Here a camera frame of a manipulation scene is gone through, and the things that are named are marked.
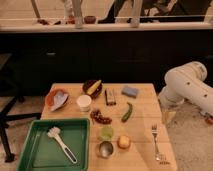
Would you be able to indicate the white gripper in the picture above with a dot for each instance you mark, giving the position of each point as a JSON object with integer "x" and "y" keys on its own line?
{"x": 167, "y": 116}

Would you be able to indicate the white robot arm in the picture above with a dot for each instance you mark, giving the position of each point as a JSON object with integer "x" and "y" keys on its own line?
{"x": 186, "y": 82}

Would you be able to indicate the silver fork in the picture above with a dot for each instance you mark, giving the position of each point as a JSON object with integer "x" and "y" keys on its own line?
{"x": 155, "y": 133}

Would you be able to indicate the yellow apple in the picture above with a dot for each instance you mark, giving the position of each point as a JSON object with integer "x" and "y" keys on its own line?
{"x": 124, "y": 142}

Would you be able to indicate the metal measuring cup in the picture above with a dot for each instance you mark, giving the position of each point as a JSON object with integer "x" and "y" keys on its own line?
{"x": 105, "y": 149}

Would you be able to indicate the yellow corn cob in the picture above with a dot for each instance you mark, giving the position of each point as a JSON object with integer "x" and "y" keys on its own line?
{"x": 93, "y": 88}

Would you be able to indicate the white cup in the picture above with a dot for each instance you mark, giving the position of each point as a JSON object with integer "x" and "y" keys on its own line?
{"x": 84, "y": 102}

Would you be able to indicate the dark brown bowl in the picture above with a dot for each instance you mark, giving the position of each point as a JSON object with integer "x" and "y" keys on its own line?
{"x": 88, "y": 84}

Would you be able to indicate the grey cloth in bowl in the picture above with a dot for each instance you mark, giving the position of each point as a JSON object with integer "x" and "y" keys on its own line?
{"x": 58, "y": 100}

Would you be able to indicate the white dish brush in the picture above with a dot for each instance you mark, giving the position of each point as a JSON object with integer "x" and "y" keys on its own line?
{"x": 54, "y": 132}

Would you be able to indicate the orange bowl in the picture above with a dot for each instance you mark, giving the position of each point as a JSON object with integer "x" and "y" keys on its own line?
{"x": 50, "y": 95}

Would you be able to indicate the green plastic tray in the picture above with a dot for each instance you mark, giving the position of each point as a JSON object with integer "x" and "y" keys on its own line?
{"x": 42, "y": 153}

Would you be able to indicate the brown bowl on shelf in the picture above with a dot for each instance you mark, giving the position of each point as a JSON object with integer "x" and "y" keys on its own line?
{"x": 89, "y": 19}

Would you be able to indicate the black chair base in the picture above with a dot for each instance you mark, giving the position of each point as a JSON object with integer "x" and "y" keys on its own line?
{"x": 4, "y": 116}

